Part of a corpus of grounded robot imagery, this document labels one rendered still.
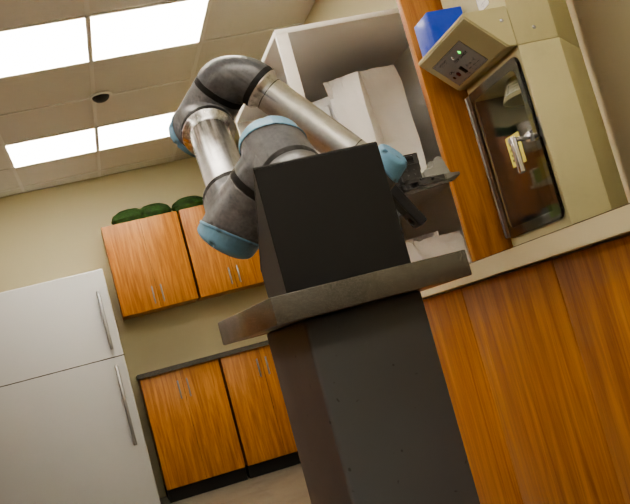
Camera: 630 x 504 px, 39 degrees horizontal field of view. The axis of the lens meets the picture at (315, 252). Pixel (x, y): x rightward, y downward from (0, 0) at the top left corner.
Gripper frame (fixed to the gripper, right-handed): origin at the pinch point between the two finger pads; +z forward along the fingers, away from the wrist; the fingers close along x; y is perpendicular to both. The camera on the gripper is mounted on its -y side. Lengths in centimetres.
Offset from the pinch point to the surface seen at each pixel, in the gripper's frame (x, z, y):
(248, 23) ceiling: 273, 31, 150
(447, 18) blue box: 14.3, 17.1, 42.7
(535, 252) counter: -41.9, -7.6, -23.0
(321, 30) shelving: 114, 17, 82
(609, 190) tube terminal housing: -3.1, 35.9, -11.9
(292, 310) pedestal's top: -68, -60, -23
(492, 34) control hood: -5.5, 17.0, 30.1
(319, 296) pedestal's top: -68, -55, -22
